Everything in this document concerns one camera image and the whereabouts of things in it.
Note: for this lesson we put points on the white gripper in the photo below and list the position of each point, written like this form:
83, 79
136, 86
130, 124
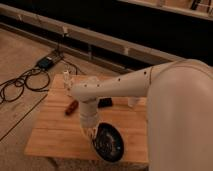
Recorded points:
89, 118

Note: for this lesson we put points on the black ceramic bowl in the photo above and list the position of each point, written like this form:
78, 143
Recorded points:
108, 143

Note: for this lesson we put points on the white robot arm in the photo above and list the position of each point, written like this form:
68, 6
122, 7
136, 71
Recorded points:
179, 111

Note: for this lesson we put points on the small black box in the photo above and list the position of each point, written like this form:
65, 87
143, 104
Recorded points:
105, 102

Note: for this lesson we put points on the wooden table board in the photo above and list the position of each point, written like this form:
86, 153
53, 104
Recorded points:
57, 135

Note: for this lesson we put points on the white paper cup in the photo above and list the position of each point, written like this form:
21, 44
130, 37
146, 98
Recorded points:
132, 101

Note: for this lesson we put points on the clear plastic bottle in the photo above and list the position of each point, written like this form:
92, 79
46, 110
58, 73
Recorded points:
68, 82

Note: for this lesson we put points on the black power adapter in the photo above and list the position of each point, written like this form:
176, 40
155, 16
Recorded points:
45, 63

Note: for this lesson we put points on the brown wooden-handled tool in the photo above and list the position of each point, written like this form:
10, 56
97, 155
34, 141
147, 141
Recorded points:
72, 106

